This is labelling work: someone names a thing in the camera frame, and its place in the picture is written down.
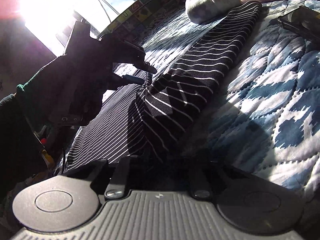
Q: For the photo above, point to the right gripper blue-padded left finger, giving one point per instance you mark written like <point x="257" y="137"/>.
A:
<point x="116" y="188"/>

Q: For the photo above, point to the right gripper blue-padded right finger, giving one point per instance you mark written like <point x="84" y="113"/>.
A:
<point x="199" y="185"/>

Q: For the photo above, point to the black white striped garment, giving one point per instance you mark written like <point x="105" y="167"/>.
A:
<point x="155" y="116"/>

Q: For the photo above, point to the black gloved left hand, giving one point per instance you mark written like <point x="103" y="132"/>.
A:
<point x="40" y="94"/>

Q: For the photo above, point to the blue white quilted bedspread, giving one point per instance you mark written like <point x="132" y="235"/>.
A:
<point x="264" y="118"/>

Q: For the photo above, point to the black rectangular device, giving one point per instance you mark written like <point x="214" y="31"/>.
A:
<point x="302" y="21"/>

